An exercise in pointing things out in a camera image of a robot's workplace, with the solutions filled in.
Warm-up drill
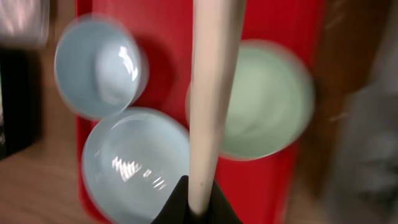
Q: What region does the black waste tray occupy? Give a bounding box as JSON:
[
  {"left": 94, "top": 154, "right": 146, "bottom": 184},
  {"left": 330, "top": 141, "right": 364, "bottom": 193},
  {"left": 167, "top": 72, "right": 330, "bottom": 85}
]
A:
[{"left": 1, "top": 48, "right": 40, "bottom": 160}]

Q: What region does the grey dishwasher rack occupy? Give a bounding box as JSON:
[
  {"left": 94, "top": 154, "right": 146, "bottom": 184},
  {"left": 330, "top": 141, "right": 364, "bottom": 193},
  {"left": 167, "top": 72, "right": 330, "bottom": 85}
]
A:
[{"left": 323, "top": 0, "right": 397, "bottom": 224}]

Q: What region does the light blue plate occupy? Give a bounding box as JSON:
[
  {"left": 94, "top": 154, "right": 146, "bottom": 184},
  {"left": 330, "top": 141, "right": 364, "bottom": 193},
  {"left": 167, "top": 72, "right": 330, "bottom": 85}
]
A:
[{"left": 81, "top": 107, "right": 190, "bottom": 223}]

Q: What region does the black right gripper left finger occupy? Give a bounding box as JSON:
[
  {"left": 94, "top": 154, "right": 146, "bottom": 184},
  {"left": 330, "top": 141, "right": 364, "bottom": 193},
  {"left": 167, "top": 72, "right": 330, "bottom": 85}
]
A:
[{"left": 152, "top": 175, "right": 188, "bottom": 224}]

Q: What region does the clear plastic bin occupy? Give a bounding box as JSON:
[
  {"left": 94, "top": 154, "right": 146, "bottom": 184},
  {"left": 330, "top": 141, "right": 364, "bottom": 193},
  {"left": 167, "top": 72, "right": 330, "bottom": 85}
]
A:
[{"left": 1, "top": 0, "right": 50, "bottom": 49}]

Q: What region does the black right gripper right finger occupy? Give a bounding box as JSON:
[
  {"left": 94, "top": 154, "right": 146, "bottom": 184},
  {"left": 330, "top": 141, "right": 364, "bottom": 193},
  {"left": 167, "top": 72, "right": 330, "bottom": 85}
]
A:
[{"left": 206, "top": 180, "right": 243, "bottom": 224}]

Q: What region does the mint green bowl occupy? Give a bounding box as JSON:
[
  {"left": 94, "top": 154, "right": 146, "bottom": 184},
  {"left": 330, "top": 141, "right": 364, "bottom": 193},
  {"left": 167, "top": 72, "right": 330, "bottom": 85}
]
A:
[{"left": 185, "top": 39, "right": 315, "bottom": 162}]

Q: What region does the light blue small bowl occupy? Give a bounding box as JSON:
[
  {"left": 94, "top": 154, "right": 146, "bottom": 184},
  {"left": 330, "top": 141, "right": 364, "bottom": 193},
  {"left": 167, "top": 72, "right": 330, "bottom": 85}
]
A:
[{"left": 54, "top": 14, "right": 149, "bottom": 119}]

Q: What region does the white plastic spoon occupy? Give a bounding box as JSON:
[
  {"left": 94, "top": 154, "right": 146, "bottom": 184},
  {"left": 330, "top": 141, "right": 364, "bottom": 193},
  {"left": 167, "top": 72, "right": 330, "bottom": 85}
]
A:
[{"left": 188, "top": 0, "right": 246, "bottom": 217}]

